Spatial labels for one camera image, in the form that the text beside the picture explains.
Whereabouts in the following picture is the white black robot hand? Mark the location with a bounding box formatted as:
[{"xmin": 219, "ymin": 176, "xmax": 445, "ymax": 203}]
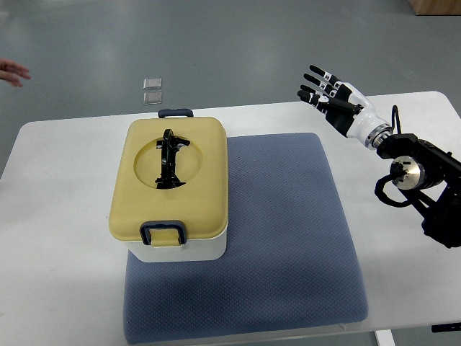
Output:
[{"xmin": 297, "ymin": 65, "xmax": 393, "ymax": 150}]

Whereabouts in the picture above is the person hand at left edge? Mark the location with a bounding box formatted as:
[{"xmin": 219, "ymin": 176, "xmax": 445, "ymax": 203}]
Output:
[{"xmin": 0, "ymin": 58, "xmax": 31, "ymax": 87}]

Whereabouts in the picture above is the yellow box lid black handle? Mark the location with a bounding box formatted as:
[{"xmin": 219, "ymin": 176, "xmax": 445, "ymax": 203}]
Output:
[{"xmin": 109, "ymin": 117, "xmax": 229, "ymax": 247}]

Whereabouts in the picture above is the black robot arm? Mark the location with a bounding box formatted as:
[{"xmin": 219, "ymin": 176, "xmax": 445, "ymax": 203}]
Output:
[{"xmin": 375, "ymin": 133, "xmax": 460, "ymax": 249}]

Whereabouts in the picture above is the brown cardboard box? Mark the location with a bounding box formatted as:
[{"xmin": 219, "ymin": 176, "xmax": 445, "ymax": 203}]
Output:
[{"xmin": 408, "ymin": 0, "xmax": 460, "ymax": 16}]

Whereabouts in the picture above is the white storage box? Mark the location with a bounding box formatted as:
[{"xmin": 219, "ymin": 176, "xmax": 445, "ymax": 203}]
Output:
[{"xmin": 125, "ymin": 229, "xmax": 227, "ymax": 262}]

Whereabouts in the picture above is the blue grey cushion mat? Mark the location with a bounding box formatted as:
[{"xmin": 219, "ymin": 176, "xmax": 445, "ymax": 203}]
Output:
[{"xmin": 123, "ymin": 133, "xmax": 368, "ymax": 344}]

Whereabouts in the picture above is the black cable loop at wrist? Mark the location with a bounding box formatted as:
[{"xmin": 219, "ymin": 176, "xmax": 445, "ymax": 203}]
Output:
[{"xmin": 390, "ymin": 105, "xmax": 405, "ymax": 135}]

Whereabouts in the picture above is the black table bracket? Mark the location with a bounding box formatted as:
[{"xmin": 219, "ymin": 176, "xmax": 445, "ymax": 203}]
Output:
[{"xmin": 431, "ymin": 323, "xmax": 461, "ymax": 333}]

